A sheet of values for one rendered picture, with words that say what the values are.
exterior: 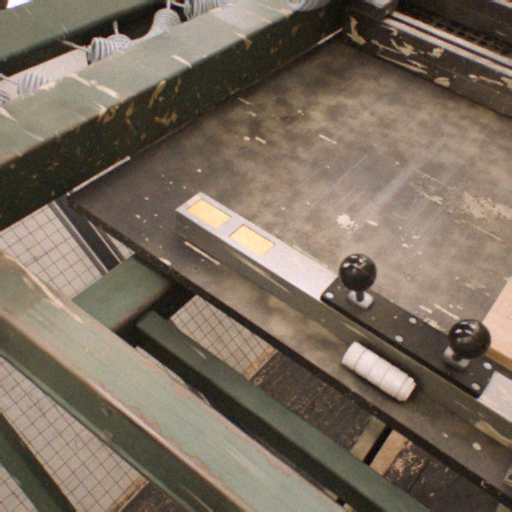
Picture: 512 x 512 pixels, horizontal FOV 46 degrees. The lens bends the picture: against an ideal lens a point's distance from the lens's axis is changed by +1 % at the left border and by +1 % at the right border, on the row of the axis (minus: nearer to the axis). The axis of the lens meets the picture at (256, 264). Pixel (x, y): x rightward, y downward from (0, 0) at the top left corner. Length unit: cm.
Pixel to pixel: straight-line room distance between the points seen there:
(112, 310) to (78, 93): 30
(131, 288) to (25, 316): 17
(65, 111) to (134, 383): 39
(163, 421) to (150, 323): 22
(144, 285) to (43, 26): 77
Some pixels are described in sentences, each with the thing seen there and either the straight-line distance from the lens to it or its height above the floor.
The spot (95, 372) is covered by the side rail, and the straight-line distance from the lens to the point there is 62.
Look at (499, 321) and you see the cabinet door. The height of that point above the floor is 134.
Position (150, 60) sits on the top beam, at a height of 187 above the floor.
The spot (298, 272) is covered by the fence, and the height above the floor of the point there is 153.
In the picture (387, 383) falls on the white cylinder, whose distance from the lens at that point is 68.
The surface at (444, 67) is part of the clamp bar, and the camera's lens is 124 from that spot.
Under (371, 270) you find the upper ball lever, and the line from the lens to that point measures 59.
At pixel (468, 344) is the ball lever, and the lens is 58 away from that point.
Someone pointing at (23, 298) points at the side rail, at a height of 169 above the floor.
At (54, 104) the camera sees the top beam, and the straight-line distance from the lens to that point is 86.
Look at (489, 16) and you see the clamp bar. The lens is 150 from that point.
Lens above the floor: 168
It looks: 9 degrees down
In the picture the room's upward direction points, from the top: 36 degrees counter-clockwise
